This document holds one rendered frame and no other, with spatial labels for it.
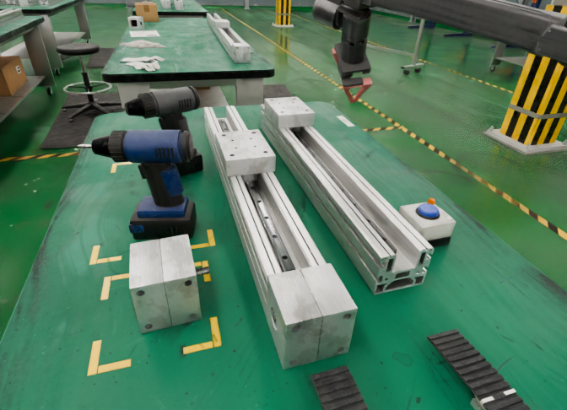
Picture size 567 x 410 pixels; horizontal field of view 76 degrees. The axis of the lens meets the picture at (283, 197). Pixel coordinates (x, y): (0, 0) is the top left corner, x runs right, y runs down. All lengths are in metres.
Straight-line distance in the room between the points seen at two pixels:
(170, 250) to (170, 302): 0.08
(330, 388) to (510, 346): 0.30
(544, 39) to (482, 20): 0.10
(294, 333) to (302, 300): 0.04
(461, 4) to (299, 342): 0.60
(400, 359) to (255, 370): 0.21
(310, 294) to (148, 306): 0.23
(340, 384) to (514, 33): 0.59
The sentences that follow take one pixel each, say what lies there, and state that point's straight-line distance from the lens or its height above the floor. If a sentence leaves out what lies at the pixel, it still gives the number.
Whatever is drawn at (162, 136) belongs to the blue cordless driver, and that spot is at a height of 0.99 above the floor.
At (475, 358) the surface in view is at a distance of 0.60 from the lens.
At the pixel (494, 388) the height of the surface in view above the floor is 0.81.
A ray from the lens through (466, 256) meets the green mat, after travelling 0.81.
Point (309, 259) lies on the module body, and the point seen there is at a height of 0.86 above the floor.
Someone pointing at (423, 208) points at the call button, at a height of 0.85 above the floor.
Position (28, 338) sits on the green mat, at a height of 0.78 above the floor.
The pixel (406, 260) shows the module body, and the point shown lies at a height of 0.82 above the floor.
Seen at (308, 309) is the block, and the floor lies 0.87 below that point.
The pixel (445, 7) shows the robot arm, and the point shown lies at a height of 1.20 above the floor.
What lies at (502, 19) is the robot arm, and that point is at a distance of 0.73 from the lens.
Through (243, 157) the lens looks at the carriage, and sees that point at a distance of 0.79.
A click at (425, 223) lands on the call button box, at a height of 0.84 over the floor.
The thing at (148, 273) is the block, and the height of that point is 0.87.
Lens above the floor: 1.25
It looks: 32 degrees down
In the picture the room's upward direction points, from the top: 2 degrees clockwise
